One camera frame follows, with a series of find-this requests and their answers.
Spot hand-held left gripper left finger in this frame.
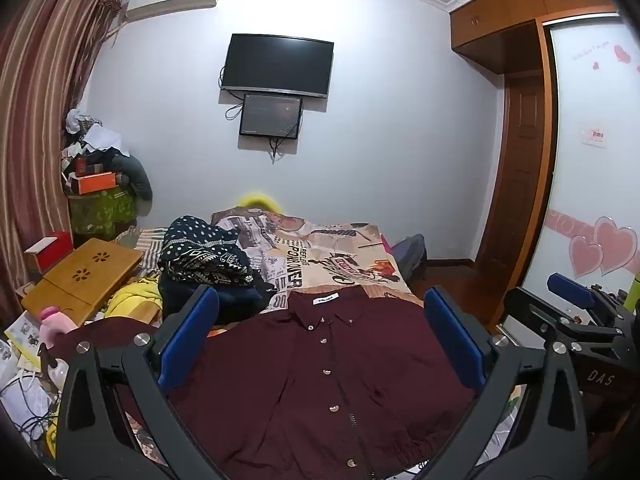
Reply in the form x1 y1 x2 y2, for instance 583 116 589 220
54 284 221 480

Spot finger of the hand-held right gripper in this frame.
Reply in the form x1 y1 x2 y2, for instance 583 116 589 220
502 287 591 346
546 273 632 321

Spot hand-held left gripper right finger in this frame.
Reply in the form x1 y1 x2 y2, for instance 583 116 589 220
424 285 588 480

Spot maroon button shirt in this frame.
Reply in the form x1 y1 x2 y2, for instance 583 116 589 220
50 290 481 476

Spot navy patterned clothes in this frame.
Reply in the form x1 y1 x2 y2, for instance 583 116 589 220
157 216 278 316

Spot pile of clothes and boxes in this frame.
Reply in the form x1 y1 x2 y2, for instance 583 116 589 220
60 107 131 196

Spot yellow cloth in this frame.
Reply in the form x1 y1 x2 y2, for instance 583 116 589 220
106 280 163 321

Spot sliding door with heart stickers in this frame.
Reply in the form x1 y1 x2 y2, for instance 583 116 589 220
520 12 640 311

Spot grey backpack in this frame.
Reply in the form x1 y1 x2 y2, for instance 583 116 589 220
390 234 428 281

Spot wooden door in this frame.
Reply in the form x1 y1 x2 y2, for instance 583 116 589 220
475 72 546 273

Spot wooden lap desk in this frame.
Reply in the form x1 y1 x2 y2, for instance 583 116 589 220
21 237 145 328

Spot pink bottle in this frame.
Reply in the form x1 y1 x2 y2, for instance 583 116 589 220
39 307 80 346

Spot yellow round object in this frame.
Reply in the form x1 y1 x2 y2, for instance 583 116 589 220
237 191 281 213

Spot green patterned bag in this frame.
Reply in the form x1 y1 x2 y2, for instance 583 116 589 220
67 191 137 241

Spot red box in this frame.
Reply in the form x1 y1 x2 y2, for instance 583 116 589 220
24 231 75 273

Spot grey cloth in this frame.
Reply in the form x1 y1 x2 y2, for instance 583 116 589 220
112 152 153 206

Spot orange box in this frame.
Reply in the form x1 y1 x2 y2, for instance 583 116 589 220
75 171 119 195

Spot striped curtain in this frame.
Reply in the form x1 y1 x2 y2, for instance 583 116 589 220
0 0 126 311

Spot wooden overhead cabinet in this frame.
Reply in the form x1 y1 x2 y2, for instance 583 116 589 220
448 0 631 61

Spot pile of papers and cables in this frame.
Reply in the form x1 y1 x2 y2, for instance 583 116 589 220
0 310 68 443

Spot small wall monitor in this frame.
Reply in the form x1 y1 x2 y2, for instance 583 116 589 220
239 93 304 140

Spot wall television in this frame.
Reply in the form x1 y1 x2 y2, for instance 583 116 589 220
220 33 335 99

